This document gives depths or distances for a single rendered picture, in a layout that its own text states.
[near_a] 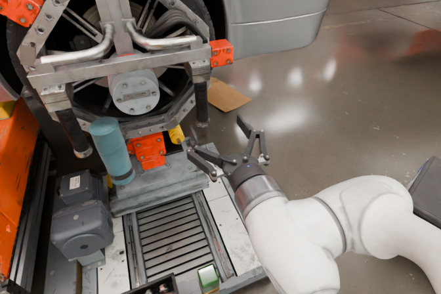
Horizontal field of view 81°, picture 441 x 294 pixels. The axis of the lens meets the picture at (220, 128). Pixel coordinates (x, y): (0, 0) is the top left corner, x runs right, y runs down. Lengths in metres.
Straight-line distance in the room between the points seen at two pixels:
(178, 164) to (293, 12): 0.90
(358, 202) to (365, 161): 1.46
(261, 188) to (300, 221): 0.09
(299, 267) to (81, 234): 0.83
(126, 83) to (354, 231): 0.61
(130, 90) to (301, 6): 0.81
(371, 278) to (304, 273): 1.08
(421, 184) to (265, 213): 1.06
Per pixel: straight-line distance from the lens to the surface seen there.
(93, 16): 1.09
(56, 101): 0.68
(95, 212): 1.09
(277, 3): 1.17
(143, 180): 1.36
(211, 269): 0.63
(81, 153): 0.77
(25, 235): 1.34
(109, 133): 0.85
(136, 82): 0.74
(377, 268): 1.52
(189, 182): 1.40
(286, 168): 1.70
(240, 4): 1.09
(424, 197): 1.39
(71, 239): 1.10
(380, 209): 0.47
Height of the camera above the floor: 1.25
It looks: 41 degrees down
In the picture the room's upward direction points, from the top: straight up
